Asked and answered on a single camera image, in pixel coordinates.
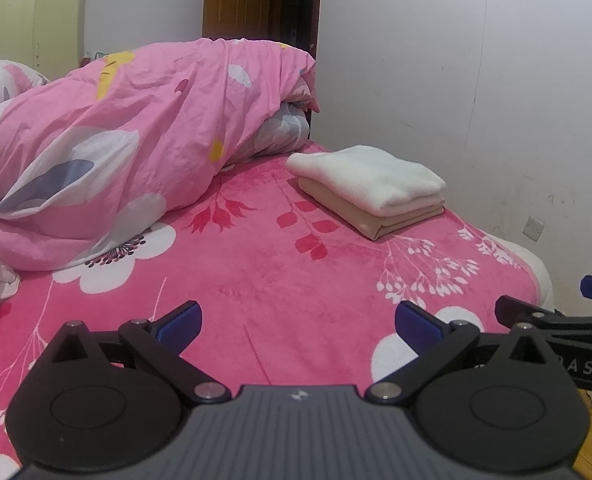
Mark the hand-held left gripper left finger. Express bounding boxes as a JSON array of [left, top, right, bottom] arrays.
[[46, 300, 233, 406]]

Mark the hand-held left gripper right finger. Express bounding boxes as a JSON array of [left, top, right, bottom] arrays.
[[365, 301, 552, 406]]

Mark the cream fleece deer sweater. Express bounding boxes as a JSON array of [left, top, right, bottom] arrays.
[[286, 145, 447, 217]]

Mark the white mattress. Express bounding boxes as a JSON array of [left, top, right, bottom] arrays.
[[506, 240, 559, 312]]

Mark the beige pillow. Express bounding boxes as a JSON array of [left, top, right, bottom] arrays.
[[297, 175, 447, 242]]

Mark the pink floral fleece blanket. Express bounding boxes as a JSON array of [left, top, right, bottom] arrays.
[[0, 140, 542, 471]]

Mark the pink floral duvet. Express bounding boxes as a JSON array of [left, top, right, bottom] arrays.
[[0, 37, 323, 274]]

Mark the brown wooden door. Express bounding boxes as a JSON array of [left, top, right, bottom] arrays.
[[202, 0, 323, 141]]

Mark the pale yellow wardrobe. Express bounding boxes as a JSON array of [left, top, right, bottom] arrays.
[[0, 0, 90, 82]]

